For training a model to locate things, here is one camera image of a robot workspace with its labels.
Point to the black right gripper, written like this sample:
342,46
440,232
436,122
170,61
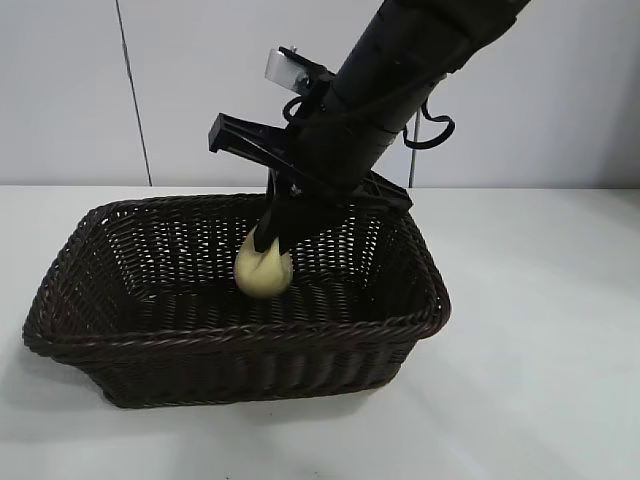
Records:
330,160

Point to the pale yellow egg yolk pastry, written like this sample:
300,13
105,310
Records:
260,280

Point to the dark brown wicker basket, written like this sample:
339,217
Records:
200,360

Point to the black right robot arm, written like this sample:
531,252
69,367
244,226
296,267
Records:
400,60

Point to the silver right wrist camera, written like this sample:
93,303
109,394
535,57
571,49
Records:
282,70

